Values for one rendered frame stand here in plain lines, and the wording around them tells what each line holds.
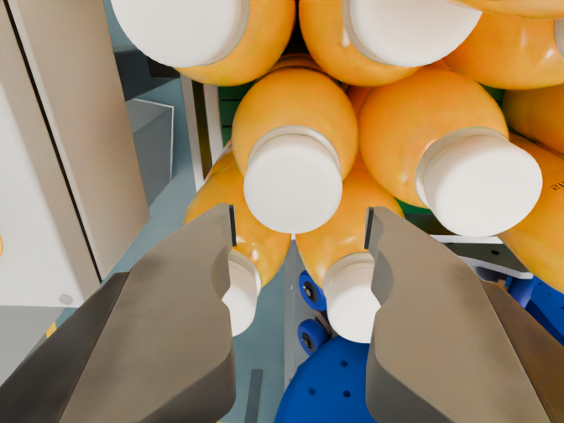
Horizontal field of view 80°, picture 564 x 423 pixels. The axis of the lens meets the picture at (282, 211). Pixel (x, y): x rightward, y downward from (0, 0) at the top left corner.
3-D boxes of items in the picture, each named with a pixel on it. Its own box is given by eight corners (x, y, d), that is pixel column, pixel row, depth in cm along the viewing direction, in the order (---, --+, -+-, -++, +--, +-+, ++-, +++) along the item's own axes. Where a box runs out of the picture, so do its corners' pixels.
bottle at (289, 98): (326, 137, 33) (353, 246, 17) (255, 127, 33) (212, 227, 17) (342, 59, 30) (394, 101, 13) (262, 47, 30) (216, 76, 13)
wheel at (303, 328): (323, 368, 37) (336, 359, 38) (313, 331, 36) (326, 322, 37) (300, 354, 40) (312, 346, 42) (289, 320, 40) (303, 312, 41)
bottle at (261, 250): (210, 152, 34) (131, 267, 18) (266, 112, 32) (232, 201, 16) (253, 203, 37) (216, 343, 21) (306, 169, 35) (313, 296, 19)
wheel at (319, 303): (321, 322, 34) (336, 314, 35) (324, 288, 32) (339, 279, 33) (295, 296, 37) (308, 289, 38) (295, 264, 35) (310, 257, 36)
